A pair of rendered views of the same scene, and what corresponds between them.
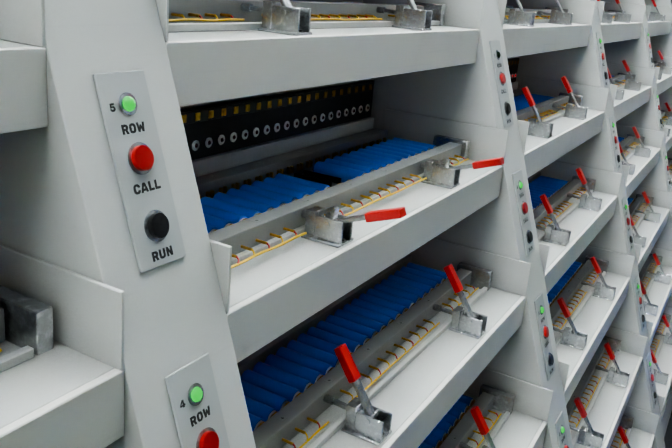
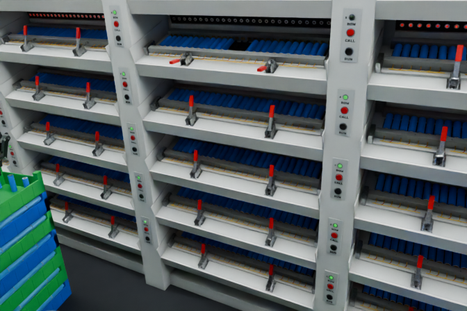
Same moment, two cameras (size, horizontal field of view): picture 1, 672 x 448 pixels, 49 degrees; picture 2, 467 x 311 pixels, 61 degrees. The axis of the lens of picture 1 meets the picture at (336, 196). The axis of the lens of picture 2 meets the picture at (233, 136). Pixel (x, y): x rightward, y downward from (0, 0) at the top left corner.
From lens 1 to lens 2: 136 cm
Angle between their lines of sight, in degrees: 83
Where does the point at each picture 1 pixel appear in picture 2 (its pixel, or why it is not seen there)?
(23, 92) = (100, 6)
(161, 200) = (120, 33)
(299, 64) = (174, 7)
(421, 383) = (223, 128)
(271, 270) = (160, 61)
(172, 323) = (121, 58)
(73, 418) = (103, 64)
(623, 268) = not seen: outside the picture
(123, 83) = (114, 7)
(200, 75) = (137, 7)
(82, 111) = (106, 12)
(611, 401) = not seen: outside the picture
